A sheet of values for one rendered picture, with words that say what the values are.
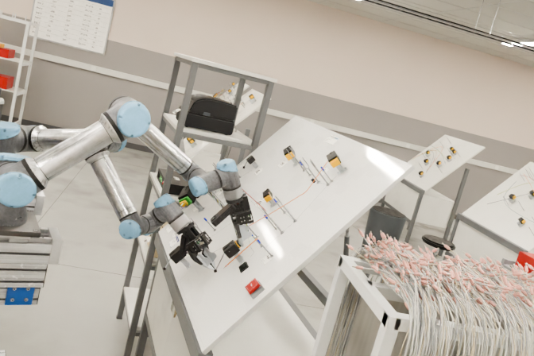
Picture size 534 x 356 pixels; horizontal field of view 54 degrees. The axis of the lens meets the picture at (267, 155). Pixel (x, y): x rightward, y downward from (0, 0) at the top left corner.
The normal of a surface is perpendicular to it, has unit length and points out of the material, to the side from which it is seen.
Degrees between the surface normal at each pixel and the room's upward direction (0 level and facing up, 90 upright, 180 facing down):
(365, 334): 90
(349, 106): 90
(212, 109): 90
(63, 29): 90
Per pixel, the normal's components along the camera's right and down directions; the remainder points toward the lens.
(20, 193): 0.37, 0.32
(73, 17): 0.16, 0.19
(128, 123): 0.58, 0.18
